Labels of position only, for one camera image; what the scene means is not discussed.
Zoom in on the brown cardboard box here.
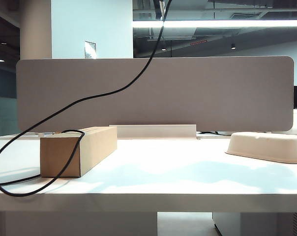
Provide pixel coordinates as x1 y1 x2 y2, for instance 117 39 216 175
40 126 118 178

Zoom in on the grey fabric desk divider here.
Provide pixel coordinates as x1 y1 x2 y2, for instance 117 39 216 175
16 56 295 133

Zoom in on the framed wall sign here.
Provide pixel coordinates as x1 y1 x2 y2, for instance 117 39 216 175
84 40 97 60

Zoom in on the white pulp tray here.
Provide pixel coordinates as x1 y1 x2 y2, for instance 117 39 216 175
224 132 297 164

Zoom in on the black charging cable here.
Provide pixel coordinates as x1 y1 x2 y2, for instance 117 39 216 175
0 0 173 198

